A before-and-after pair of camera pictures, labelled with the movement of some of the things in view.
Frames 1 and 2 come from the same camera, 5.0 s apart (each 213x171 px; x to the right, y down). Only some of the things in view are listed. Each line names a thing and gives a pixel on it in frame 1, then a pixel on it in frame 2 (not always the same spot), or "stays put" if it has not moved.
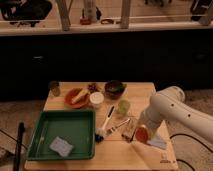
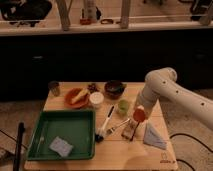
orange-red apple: (141, 134) -> (139, 115)
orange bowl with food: (76, 98) stays put
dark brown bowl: (114, 88) stays put
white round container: (97, 98) stays put
